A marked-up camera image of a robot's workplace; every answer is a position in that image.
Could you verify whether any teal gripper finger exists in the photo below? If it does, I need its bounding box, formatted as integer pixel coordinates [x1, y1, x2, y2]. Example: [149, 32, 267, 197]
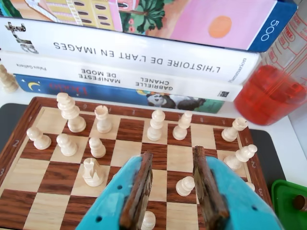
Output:
[193, 146, 283, 230]
[76, 150, 154, 230]

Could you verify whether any white wooden chess knight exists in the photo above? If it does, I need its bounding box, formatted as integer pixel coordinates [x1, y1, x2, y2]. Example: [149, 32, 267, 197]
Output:
[82, 157, 106, 187]

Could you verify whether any dark brown chess piece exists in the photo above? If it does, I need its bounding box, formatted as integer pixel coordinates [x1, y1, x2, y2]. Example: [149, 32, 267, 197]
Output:
[292, 194, 307, 213]

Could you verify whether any white wooden chess rook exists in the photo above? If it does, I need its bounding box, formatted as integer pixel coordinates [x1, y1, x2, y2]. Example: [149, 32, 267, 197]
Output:
[94, 105, 113, 134]
[221, 117, 249, 142]

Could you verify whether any white wooden chess king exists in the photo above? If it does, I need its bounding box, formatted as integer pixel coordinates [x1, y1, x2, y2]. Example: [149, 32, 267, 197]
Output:
[56, 92, 87, 133]

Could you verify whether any white wooden chess piece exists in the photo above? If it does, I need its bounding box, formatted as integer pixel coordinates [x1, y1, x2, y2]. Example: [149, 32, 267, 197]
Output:
[0, 64, 19, 93]

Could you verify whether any green plastic lid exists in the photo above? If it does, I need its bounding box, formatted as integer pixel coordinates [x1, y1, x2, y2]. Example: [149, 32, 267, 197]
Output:
[271, 179, 307, 230]

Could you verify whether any wooden chessboard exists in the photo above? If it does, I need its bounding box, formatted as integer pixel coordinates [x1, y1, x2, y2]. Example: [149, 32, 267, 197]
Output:
[0, 96, 274, 230]

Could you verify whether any white pawn right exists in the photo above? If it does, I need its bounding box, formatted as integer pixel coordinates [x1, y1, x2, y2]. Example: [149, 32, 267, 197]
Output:
[146, 109, 166, 141]

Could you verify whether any red transparent measuring cup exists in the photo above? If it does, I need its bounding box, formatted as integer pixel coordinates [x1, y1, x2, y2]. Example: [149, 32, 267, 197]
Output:
[234, 9, 307, 127]

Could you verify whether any blue panda book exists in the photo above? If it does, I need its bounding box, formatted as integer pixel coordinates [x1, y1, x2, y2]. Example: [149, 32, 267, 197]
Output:
[13, 73, 226, 114]

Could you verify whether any white Gabrielle Chanel book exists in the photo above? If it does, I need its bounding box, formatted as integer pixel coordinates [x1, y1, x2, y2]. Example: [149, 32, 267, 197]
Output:
[0, 51, 244, 103]

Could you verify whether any pink puzzle box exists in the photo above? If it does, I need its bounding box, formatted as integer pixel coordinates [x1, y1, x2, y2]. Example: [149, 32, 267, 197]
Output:
[0, 0, 298, 53]

